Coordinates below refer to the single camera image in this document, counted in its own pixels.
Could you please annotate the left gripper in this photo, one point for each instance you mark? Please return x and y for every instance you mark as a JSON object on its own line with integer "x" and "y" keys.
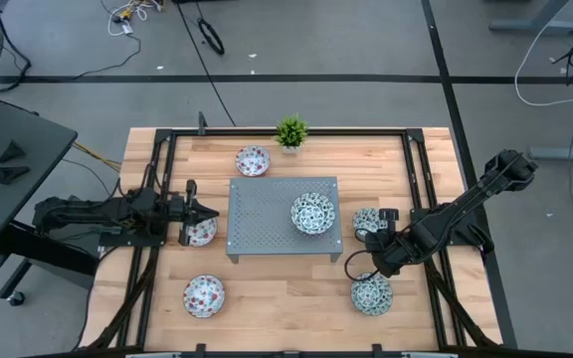
{"x": 179, "y": 209}

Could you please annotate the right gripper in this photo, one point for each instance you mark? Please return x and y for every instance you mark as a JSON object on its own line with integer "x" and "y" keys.
{"x": 396, "y": 248}

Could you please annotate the red floral mini bowl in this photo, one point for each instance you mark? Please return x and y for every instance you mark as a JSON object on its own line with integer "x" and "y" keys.
{"x": 204, "y": 296}
{"x": 252, "y": 160}
{"x": 204, "y": 233}

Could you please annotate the teal floral mini bowl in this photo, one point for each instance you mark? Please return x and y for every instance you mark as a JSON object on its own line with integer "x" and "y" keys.
{"x": 371, "y": 296}
{"x": 366, "y": 219}
{"x": 313, "y": 213}

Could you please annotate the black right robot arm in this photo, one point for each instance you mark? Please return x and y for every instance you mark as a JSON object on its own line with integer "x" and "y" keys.
{"x": 465, "y": 204}

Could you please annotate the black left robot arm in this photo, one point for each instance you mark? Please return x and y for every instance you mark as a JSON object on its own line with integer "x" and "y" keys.
{"x": 92, "y": 211}

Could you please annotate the grey perforated metal riser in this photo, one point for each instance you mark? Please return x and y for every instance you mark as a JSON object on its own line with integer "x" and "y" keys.
{"x": 261, "y": 219}

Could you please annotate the green plant white pot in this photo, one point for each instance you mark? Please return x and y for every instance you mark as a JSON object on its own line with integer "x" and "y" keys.
{"x": 291, "y": 131}

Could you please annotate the black desk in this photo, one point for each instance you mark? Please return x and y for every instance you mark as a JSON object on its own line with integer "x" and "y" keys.
{"x": 23, "y": 209}

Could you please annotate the black wedge stand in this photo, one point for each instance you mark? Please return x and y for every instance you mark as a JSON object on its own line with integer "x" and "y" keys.
{"x": 12, "y": 175}
{"x": 13, "y": 150}

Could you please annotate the grey desk foot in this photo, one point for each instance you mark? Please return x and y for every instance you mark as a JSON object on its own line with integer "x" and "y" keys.
{"x": 535, "y": 26}
{"x": 565, "y": 153}

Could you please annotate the black clamp bracket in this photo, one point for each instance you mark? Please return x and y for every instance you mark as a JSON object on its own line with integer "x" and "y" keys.
{"x": 202, "y": 124}

